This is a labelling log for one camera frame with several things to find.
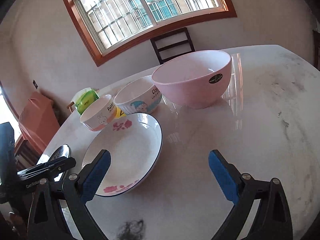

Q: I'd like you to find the small white rabbit bowl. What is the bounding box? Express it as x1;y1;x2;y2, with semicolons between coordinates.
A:
80;94;117;132

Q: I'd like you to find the black wall switch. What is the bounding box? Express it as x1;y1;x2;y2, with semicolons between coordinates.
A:
33;80;38;89

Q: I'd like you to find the light wooden chair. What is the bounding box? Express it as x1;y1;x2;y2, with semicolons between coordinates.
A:
67;101;75;113

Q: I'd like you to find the white ribbed cartoon bowl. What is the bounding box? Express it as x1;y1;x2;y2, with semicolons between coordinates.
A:
114;75;162;115

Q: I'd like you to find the wood framed barred window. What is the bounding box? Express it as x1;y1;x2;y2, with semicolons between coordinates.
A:
63;0;236;66

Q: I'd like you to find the green tissue pack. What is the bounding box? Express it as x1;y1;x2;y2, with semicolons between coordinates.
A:
72;87;99;115

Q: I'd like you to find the orange cloth covered furniture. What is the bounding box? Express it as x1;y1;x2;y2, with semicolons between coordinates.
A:
18;92;60;155

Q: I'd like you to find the large pink bowl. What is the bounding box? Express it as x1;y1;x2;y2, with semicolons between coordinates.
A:
151;50;232;109

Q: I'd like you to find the dark wooden bench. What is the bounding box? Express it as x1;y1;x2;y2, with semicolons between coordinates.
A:
14;135;41;171

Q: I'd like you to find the dark wooden chair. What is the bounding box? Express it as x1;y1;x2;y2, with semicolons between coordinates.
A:
150;27;195;64

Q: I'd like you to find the white floral plate blue rim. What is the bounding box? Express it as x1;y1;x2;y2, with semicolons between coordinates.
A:
82;113;163;197

